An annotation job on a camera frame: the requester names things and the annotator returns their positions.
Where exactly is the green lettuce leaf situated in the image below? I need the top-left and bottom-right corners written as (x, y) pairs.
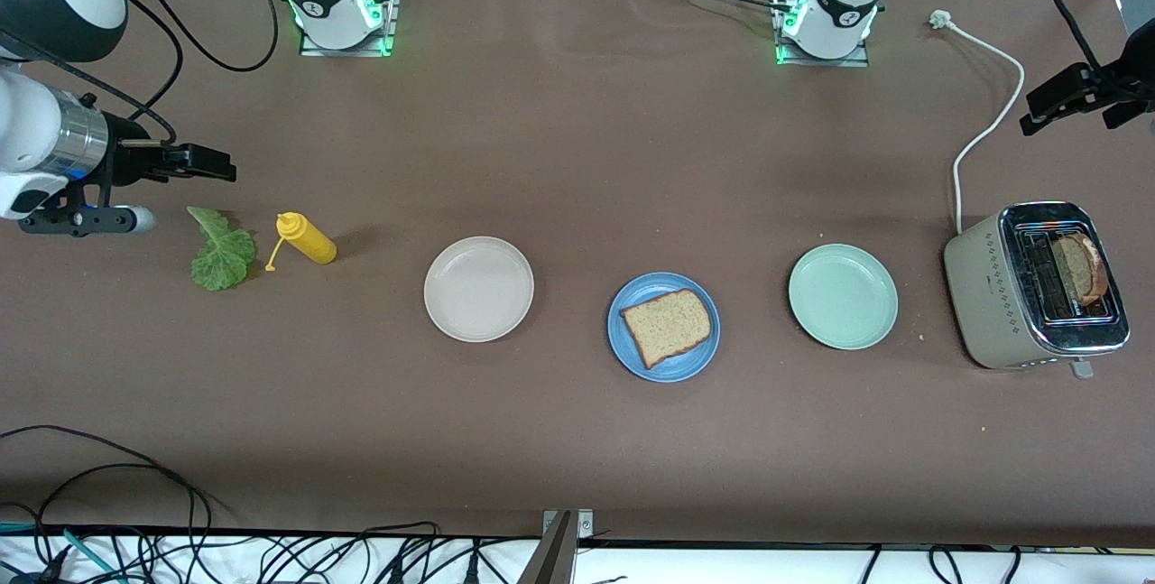
top-left (187, 207), bottom-right (256, 292)

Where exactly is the brown bread slice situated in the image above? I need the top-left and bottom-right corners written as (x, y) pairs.
top-left (620, 288), bottom-right (714, 370)
top-left (1051, 235), bottom-right (1109, 305)

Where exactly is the green round plate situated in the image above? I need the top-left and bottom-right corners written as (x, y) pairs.
top-left (788, 244), bottom-right (900, 351)

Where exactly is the beige round plate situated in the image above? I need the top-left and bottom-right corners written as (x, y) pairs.
top-left (423, 236), bottom-right (535, 343)

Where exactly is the blue round plate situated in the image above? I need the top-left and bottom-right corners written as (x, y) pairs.
top-left (607, 273), bottom-right (722, 384)

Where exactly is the yellow squeeze sauce bottle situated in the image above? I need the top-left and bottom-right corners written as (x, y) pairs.
top-left (264, 212), bottom-right (338, 273)

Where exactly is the beige and chrome toaster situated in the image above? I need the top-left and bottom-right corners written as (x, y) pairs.
top-left (944, 201), bottom-right (1132, 379)

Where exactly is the white toaster power cable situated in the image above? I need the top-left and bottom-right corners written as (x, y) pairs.
top-left (929, 10), bottom-right (1027, 235)

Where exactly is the black looping arm cable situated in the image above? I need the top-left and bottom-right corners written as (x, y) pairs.
top-left (115, 0), bottom-right (279, 73)

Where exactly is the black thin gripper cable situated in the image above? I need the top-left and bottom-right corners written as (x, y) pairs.
top-left (122, 0), bottom-right (185, 116)

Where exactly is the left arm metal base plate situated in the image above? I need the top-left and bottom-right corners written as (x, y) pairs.
top-left (774, 0), bottom-right (872, 68)

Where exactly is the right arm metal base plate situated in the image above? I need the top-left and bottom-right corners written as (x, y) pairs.
top-left (299, 0), bottom-right (402, 58)

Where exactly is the black floor cable loop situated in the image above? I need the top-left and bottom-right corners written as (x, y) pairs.
top-left (0, 425), bottom-right (214, 558)
top-left (34, 463), bottom-right (198, 567)

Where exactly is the teal cable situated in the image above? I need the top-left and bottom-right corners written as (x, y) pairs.
top-left (0, 521), bottom-right (120, 584)

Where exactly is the black cable bundle strand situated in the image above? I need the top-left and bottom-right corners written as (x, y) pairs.
top-left (262, 523), bottom-right (443, 584)

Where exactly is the metal table edge bracket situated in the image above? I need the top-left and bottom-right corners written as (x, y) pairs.
top-left (519, 509), bottom-right (596, 584)

